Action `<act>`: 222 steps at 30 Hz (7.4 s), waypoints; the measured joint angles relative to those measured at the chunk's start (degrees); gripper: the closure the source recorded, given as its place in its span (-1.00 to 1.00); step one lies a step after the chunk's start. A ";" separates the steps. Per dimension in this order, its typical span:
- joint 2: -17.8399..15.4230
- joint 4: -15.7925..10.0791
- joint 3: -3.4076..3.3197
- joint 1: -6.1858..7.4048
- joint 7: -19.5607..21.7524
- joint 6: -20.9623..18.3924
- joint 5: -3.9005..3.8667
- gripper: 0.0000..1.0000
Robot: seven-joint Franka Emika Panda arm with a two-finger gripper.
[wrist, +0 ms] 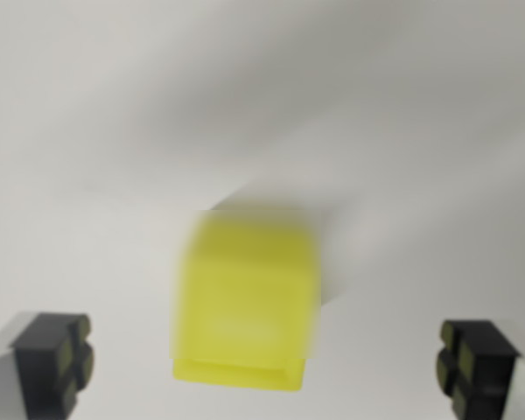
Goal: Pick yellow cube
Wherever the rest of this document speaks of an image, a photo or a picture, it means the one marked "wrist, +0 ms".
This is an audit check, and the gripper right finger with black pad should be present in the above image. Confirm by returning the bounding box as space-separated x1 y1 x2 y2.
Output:
435 318 525 420

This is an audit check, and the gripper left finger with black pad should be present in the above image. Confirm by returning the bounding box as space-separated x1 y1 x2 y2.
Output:
0 311 97 420

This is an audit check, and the yellow cube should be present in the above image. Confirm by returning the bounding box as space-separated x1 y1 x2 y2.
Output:
168 209 323 394

